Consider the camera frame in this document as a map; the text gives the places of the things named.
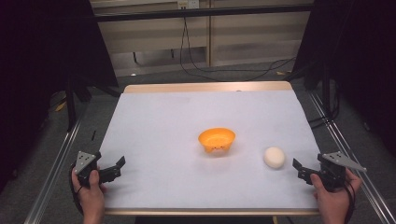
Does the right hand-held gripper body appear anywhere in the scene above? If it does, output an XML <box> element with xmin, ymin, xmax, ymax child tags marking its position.
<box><xmin>317</xmin><ymin>150</ymin><xmax>368</xmax><ymax>193</ymax></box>

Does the black hanging cable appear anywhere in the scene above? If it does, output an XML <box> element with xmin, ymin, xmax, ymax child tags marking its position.
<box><xmin>178</xmin><ymin>17</ymin><xmax>219</xmax><ymax>82</ymax></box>

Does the white round ball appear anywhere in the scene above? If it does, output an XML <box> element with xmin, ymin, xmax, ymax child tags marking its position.
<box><xmin>262</xmin><ymin>146</ymin><xmax>287</xmax><ymax>170</ymax></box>

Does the black floor cable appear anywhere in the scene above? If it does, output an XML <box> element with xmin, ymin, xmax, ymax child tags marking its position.
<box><xmin>214</xmin><ymin>56</ymin><xmax>297</xmax><ymax>82</ymax></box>

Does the person's right hand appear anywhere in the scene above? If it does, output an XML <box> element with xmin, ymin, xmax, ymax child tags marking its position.
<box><xmin>309</xmin><ymin>167</ymin><xmax>363</xmax><ymax>217</ymax></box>

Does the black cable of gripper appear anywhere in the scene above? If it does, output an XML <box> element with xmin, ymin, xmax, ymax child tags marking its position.
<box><xmin>68</xmin><ymin>163</ymin><xmax>86</xmax><ymax>217</ymax></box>
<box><xmin>342</xmin><ymin>181</ymin><xmax>358</xmax><ymax>224</ymax></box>

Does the white table mat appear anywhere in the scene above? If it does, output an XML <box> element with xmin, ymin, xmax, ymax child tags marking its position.
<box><xmin>98</xmin><ymin>90</ymin><xmax>321</xmax><ymax>210</ymax></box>

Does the person's left hand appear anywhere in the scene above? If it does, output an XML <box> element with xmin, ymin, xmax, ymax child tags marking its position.
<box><xmin>71</xmin><ymin>167</ymin><xmax>107</xmax><ymax>217</ymax></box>

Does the aluminium floor rail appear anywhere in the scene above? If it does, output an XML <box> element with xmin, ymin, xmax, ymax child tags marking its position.
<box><xmin>307</xmin><ymin>90</ymin><xmax>396</xmax><ymax>224</ymax></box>
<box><xmin>23</xmin><ymin>118</ymin><xmax>84</xmax><ymax>224</ymax></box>

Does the orange plastic bowl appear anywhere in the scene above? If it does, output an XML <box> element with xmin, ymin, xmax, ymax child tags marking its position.
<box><xmin>197</xmin><ymin>127</ymin><xmax>236</xmax><ymax>154</ymax></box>

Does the white wall power outlet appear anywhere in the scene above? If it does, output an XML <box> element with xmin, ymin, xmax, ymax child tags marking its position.
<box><xmin>177</xmin><ymin>0</ymin><xmax>201</xmax><ymax>10</ymax></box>

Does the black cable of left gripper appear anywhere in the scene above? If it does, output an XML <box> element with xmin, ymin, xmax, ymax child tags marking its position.
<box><xmin>68</xmin><ymin>163</ymin><xmax>86</xmax><ymax>217</ymax></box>

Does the black metal stand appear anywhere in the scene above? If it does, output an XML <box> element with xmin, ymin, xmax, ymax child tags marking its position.
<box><xmin>64</xmin><ymin>78</ymin><xmax>78</xmax><ymax>133</ymax></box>

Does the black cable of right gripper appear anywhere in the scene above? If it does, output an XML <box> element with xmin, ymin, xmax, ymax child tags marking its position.
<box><xmin>342</xmin><ymin>181</ymin><xmax>358</xmax><ymax>224</ymax></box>

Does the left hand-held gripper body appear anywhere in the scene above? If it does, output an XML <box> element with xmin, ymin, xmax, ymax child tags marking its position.
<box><xmin>74</xmin><ymin>150</ymin><xmax>103</xmax><ymax>189</ymax></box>

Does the black horizontal bar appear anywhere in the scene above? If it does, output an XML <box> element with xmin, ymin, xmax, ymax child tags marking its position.
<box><xmin>92</xmin><ymin>3</ymin><xmax>316</xmax><ymax>23</ymax></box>

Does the black curtain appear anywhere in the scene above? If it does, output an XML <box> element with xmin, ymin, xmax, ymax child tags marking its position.
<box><xmin>291</xmin><ymin>0</ymin><xmax>396</xmax><ymax>157</ymax></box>
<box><xmin>0</xmin><ymin>0</ymin><xmax>120</xmax><ymax>195</ymax></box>

